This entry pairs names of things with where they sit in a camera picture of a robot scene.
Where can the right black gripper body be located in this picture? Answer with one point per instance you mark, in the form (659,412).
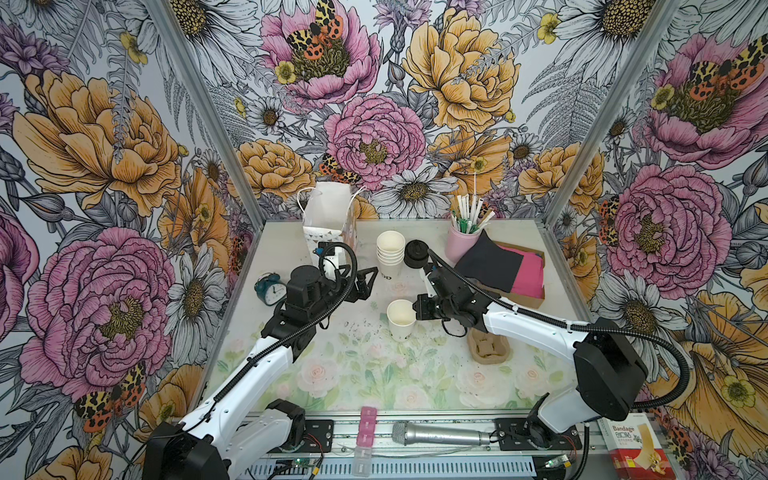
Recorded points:
(435,309)

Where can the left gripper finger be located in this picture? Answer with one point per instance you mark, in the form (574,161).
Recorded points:
(360,292)
(365,280)

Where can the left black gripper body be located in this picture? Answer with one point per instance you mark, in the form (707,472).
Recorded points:
(332,294)

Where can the white paper coffee cup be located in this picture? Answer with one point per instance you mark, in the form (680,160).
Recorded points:
(401,319)

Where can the brown pulp cup carrier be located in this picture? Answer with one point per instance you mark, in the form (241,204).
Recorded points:
(488,349)

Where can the white cartoon gift bag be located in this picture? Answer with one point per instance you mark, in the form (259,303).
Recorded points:
(328,216)

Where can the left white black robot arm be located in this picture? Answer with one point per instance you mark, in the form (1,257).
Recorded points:
(214,441)

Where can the teal alarm clock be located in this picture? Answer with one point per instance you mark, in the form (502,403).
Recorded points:
(270,289)

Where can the stack of white paper cups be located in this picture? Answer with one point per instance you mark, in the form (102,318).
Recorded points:
(390,250)

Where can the black napkin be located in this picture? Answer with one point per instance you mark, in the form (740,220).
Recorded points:
(490,264)

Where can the stack of black cup lids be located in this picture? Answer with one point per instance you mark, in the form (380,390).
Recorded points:
(416,254)

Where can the pink straw holder cup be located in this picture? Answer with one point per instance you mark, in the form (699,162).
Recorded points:
(458,243)

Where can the brown cardboard sheet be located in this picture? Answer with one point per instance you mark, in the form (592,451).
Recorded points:
(523,300)

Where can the pink napkin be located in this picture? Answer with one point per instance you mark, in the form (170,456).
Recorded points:
(529,281)

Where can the bundle of wrapped straws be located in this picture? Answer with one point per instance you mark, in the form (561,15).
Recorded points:
(470,210)

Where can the silver microphone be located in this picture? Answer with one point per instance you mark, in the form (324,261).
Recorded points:
(409,433)

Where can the pink pill organizer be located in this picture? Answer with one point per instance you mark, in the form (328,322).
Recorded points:
(362,461)

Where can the bandage box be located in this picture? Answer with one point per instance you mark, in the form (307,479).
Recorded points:
(635,451)

